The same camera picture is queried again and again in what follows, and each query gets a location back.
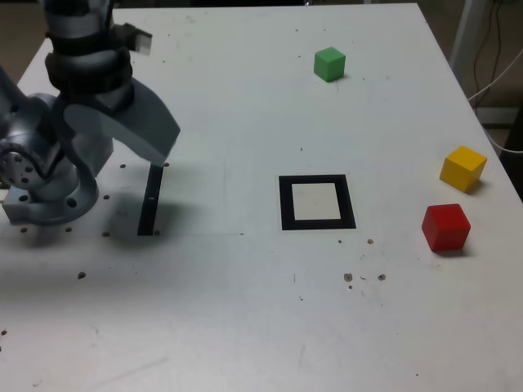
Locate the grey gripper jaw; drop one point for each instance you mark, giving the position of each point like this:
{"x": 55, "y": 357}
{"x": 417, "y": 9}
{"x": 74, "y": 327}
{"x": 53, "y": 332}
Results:
{"x": 94, "y": 155}
{"x": 139, "y": 130}

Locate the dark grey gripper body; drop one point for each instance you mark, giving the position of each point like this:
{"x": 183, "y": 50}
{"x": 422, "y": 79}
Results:
{"x": 114, "y": 98}

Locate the green cube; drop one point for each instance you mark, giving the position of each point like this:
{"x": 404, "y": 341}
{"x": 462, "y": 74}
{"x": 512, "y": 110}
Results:
{"x": 329, "y": 64}

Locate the red cube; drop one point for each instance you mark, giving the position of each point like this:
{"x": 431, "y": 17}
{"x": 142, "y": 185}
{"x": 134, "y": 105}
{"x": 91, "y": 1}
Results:
{"x": 445, "y": 226}

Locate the yellow cube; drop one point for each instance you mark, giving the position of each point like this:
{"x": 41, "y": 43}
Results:
{"x": 461, "y": 169}

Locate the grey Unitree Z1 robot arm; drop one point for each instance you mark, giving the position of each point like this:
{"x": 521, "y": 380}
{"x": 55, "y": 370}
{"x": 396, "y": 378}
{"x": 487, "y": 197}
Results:
{"x": 41, "y": 192}

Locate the black tape square outline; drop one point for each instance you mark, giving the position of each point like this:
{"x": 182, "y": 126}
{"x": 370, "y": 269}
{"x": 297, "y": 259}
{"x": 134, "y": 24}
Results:
{"x": 286, "y": 204}

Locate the black tape strip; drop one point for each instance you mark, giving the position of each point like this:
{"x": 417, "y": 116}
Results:
{"x": 149, "y": 200}

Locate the dark flat background box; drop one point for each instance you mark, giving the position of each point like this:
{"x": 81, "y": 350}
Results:
{"x": 500, "y": 115}

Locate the white metal frame leg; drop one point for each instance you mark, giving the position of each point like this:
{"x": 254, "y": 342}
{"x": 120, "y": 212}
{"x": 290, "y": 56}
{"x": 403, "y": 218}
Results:
{"x": 466, "y": 24}

